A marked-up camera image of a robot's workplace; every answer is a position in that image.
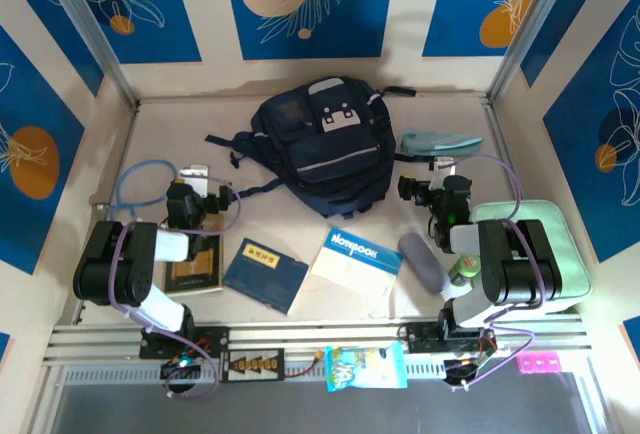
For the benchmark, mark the black power distribution board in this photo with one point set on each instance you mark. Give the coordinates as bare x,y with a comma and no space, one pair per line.
252,365

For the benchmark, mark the aluminium frame rail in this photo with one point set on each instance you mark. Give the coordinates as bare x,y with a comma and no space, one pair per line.
310,336

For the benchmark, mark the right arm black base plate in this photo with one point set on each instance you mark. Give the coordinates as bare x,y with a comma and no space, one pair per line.
420,339

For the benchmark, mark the small green bottle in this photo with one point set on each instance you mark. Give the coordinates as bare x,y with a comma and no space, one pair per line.
465,269

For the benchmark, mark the grey glasses case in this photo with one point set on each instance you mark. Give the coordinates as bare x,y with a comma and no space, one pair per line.
422,261

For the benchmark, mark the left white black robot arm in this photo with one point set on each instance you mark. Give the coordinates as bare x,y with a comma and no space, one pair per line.
125,264

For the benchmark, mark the blue floral wall poster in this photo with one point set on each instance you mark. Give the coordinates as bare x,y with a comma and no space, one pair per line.
62,24
575,154
450,4
30,104
570,24
165,14
350,19

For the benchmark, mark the blue snack packet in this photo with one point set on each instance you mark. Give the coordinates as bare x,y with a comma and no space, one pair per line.
365,366

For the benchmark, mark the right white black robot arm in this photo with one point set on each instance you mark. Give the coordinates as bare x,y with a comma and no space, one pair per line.
520,264

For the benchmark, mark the mint green zip case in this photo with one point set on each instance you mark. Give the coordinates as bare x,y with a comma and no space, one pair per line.
570,249

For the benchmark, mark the light teal pencil pouch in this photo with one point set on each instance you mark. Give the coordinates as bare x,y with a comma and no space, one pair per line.
435,143

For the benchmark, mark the pink pill box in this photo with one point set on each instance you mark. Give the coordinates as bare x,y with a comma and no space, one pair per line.
537,362

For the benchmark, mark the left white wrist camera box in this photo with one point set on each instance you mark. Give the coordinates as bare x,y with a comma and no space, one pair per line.
194,179

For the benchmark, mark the aluminium frame post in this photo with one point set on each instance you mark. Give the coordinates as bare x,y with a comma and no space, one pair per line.
90,29
530,29

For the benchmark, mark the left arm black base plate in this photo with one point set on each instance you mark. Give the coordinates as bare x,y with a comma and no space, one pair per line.
215,339

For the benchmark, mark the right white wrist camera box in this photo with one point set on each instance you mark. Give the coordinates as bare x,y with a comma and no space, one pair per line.
444,165

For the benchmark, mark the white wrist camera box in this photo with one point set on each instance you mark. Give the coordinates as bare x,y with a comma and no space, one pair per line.
444,165
194,179

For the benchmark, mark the dark book gold print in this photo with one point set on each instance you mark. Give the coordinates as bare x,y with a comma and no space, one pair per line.
197,276

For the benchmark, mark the dark blue yellow-label book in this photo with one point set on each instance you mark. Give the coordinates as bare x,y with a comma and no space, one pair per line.
265,274

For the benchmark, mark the navy blue backpack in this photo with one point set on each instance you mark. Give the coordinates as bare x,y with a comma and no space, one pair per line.
330,154

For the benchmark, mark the white blue notebook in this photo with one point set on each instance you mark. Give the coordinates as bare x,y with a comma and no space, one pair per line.
355,269

